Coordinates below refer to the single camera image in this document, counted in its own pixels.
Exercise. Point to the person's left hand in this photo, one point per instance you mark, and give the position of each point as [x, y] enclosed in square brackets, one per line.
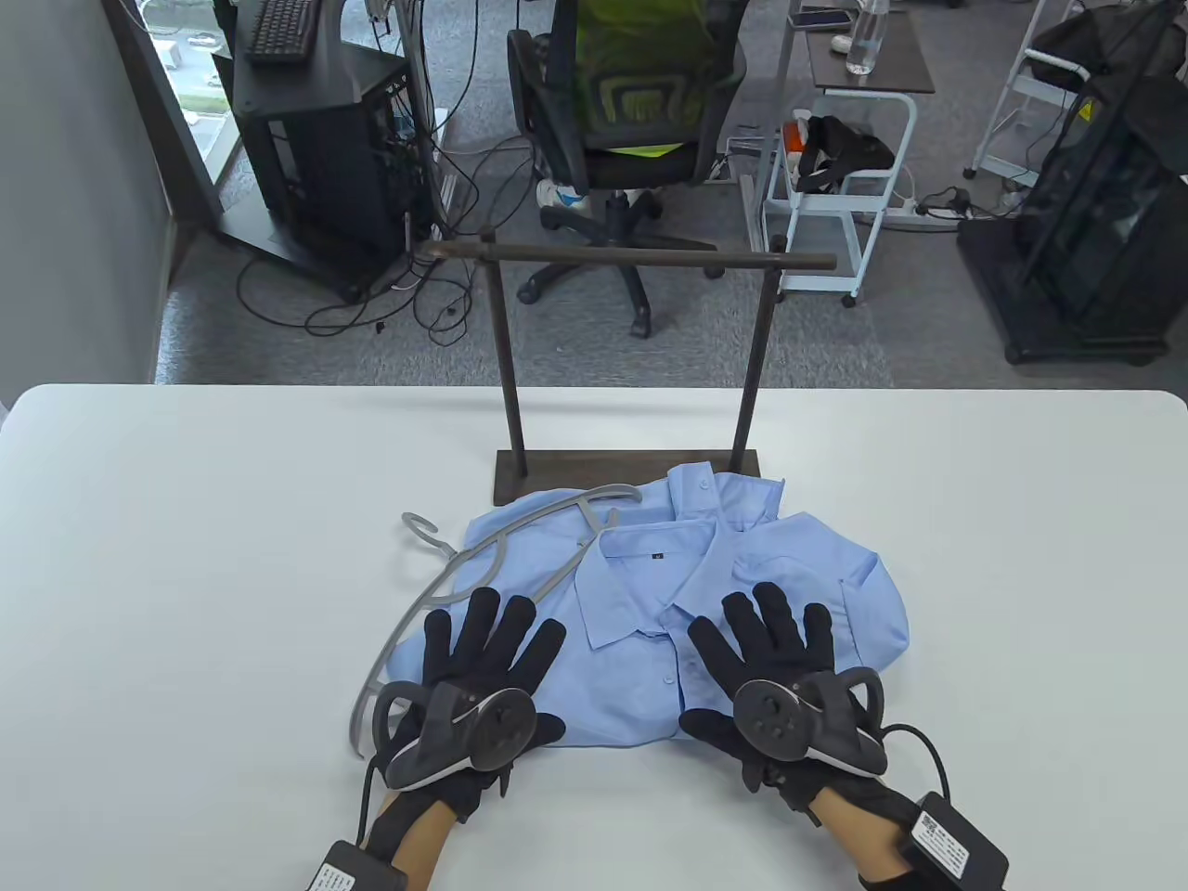
[492, 636]

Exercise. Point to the person's right hand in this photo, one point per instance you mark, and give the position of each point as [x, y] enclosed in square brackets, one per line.
[770, 640]

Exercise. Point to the light blue long-sleeve shirt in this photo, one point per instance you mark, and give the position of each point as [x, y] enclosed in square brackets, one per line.
[650, 575]

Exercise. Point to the grey plastic hanger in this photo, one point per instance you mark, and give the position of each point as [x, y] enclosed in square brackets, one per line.
[360, 729]

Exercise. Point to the person's left forearm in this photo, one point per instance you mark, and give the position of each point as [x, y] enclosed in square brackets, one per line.
[422, 849]

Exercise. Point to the person's right forearm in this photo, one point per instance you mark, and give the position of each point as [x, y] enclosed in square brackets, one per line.
[858, 831]

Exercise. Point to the black right hand controller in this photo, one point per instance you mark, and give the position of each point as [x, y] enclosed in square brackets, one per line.
[770, 715]

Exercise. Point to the black hand controller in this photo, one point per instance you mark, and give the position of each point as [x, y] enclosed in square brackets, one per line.
[770, 715]
[492, 729]

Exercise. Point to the black left hand controller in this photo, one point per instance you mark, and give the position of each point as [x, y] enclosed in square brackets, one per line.
[492, 729]

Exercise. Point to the dark wooden clothes rack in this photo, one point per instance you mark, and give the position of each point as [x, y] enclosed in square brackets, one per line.
[557, 469]

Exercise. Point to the black left wrist sensor box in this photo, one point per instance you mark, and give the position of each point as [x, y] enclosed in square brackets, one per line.
[357, 872]

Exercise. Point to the black wrist sensor box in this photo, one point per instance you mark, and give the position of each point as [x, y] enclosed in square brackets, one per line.
[956, 840]
[357, 872]

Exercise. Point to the black right wrist sensor box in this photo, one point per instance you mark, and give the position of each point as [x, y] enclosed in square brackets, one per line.
[956, 840]

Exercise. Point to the white rolling cart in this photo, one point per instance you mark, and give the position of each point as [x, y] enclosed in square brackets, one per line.
[817, 206]

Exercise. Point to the white shoe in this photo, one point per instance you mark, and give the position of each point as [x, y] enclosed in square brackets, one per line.
[557, 195]

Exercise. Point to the white power strip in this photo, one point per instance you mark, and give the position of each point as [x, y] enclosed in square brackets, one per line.
[928, 221]

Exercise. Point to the black green mesh office chair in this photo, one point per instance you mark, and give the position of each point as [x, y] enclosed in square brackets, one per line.
[640, 167]

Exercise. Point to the orange white device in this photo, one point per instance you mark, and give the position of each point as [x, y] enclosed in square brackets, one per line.
[794, 137]

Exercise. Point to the black computer workstation cart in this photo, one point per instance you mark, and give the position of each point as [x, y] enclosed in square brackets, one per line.
[325, 158]

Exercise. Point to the black cage cabinet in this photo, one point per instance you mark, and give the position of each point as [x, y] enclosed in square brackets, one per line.
[1095, 232]

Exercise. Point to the brown side table top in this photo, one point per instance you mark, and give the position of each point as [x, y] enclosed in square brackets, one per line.
[900, 65]

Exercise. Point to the clear water bottle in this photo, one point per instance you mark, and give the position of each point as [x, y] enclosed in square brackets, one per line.
[865, 42]

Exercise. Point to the white step rack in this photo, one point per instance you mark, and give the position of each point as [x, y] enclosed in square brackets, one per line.
[1021, 88]

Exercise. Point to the smartphone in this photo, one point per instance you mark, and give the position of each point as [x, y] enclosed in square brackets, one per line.
[821, 17]

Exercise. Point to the black keyboard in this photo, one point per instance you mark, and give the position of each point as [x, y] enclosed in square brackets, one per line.
[278, 28]

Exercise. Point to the black bag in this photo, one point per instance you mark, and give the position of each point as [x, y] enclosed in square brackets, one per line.
[1077, 37]

